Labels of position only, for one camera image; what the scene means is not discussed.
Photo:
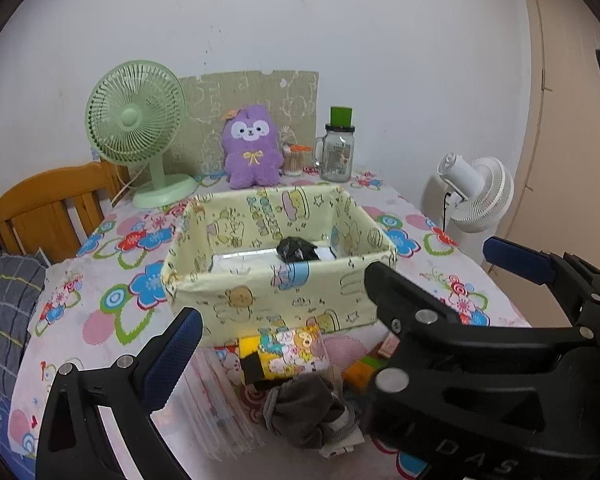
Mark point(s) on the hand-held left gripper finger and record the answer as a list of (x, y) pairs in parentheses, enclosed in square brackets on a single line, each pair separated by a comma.
[(172, 360)]

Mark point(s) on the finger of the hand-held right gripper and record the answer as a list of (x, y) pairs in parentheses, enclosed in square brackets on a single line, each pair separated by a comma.
[(517, 260), (405, 305)]

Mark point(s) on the green orange tissue pack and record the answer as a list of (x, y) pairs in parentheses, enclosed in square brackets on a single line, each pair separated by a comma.
[(362, 372)]

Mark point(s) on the yellow printed fabric storage box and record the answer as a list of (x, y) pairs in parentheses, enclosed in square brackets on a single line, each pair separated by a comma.
[(260, 305)]

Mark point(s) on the cartoon printed yellow tissue pack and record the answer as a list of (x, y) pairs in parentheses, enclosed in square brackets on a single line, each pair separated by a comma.
[(290, 355)]

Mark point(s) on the small pink packet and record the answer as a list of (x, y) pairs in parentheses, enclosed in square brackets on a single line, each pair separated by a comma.
[(389, 347)]

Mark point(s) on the stack of clear plastic sleeves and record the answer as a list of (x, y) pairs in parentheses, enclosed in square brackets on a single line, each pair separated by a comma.
[(215, 410)]

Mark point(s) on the white standing fan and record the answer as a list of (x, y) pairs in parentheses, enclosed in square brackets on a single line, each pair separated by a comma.
[(485, 195)]

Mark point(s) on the black crumpled bag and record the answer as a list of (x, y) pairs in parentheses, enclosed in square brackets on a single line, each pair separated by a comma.
[(296, 249)]

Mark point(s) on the beige door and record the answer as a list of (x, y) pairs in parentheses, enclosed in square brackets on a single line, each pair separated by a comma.
[(565, 110)]

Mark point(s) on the glass mug jar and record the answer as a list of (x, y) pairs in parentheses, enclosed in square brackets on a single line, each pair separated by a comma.
[(337, 157)]

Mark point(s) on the grey plaid pillow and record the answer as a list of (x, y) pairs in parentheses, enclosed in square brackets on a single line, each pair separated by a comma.
[(5, 320)]

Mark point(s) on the cotton swab jar orange lid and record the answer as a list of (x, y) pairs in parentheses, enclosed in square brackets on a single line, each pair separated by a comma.
[(294, 162)]

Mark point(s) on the green plastic cylinder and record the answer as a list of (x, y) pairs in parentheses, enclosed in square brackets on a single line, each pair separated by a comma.
[(342, 116)]

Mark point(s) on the purple plush toy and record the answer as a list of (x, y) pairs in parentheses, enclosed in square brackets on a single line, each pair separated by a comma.
[(252, 165)]

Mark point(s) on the green desk fan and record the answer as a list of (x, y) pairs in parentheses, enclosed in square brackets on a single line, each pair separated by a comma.
[(130, 115)]

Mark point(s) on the printed green cardboard sheet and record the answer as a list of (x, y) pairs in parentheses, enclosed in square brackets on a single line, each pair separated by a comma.
[(215, 105)]

